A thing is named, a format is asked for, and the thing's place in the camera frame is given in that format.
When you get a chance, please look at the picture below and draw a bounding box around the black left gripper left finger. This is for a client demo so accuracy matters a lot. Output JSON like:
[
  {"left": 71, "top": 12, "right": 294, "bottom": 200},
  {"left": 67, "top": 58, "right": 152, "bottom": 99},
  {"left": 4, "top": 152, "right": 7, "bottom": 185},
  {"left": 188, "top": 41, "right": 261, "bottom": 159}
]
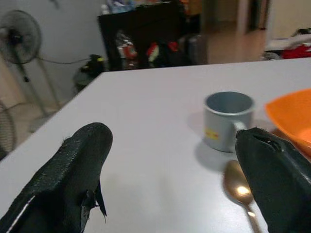
[{"left": 0, "top": 122, "right": 114, "bottom": 233}]

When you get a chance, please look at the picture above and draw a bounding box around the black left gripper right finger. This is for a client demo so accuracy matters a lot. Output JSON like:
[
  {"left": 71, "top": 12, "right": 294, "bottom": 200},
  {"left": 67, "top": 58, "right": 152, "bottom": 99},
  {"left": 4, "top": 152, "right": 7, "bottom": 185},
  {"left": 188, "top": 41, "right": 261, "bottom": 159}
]
[{"left": 235, "top": 126, "right": 311, "bottom": 233}]

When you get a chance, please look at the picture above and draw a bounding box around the gold metal spoon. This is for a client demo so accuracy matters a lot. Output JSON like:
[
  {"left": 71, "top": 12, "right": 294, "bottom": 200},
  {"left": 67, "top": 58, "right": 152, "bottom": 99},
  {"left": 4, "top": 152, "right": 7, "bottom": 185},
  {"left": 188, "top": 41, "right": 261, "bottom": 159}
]
[{"left": 223, "top": 159, "right": 262, "bottom": 233}]

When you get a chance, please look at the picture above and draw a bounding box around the orange plastic bowl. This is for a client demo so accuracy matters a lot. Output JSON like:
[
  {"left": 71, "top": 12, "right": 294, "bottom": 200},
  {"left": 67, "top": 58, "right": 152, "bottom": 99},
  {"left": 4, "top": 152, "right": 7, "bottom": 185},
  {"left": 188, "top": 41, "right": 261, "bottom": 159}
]
[{"left": 264, "top": 88, "right": 311, "bottom": 158}]

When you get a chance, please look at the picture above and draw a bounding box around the black fan grille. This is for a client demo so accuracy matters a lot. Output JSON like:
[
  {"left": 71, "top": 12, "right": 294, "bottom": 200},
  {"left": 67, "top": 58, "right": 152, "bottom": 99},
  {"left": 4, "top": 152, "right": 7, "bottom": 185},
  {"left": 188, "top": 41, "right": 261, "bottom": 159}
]
[{"left": 0, "top": 99, "right": 17, "bottom": 158}]

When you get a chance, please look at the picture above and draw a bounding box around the grey mug with yellow print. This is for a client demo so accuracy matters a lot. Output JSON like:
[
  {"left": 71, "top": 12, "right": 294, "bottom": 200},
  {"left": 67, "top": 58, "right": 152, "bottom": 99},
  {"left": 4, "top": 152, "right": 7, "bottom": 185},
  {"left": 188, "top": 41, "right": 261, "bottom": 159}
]
[{"left": 203, "top": 91, "right": 255, "bottom": 153}]

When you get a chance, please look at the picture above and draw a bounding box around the black bag with yellow tag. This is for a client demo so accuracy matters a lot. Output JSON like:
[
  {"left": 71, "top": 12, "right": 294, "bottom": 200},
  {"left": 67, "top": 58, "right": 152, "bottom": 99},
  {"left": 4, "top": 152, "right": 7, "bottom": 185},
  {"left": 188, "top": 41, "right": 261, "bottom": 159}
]
[{"left": 74, "top": 54, "right": 107, "bottom": 93}]

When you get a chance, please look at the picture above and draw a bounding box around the white rack with clothes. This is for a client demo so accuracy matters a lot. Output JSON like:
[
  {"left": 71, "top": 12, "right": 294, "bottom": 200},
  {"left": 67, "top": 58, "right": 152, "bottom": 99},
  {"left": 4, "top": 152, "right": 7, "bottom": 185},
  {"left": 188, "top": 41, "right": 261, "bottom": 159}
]
[{"left": 263, "top": 28, "right": 311, "bottom": 60}]

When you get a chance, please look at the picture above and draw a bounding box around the grey standing fan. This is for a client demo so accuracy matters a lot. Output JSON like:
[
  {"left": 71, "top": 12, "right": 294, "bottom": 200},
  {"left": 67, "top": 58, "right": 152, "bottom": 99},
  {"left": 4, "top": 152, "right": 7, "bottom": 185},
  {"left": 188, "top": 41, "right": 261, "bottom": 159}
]
[{"left": 0, "top": 9, "right": 61, "bottom": 119}]

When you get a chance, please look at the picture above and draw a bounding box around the black cabinet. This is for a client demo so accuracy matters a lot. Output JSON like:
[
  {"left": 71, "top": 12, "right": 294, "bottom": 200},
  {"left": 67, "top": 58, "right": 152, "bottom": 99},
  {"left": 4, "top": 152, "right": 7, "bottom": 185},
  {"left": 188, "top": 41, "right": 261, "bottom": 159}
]
[{"left": 97, "top": 2, "right": 202, "bottom": 71}]

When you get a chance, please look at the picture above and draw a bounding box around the grey fan power cable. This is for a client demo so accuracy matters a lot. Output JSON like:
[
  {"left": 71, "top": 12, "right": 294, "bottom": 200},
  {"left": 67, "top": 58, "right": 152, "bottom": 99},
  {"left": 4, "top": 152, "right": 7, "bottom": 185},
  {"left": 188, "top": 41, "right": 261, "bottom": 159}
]
[{"left": 36, "top": 56, "right": 92, "bottom": 66}]

